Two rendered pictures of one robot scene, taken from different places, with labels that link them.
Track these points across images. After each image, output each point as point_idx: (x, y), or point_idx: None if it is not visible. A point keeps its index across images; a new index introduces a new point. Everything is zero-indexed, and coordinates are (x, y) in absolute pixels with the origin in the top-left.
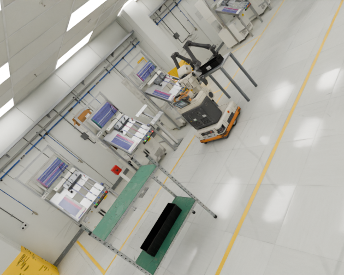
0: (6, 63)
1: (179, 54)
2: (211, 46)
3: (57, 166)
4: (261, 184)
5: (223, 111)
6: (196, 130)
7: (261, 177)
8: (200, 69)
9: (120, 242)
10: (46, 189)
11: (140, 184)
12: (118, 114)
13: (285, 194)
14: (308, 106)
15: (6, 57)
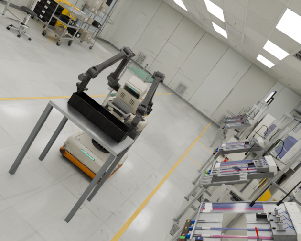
0: (286, 8)
1: (153, 81)
2: (87, 71)
3: (271, 130)
4: (68, 95)
5: (85, 136)
6: (125, 153)
7: (67, 97)
8: (116, 117)
9: (186, 163)
10: (263, 132)
11: (134, 69)
12: (277, 164)
13: (59, 84)
14: (7, 89)
15: (278, 1)
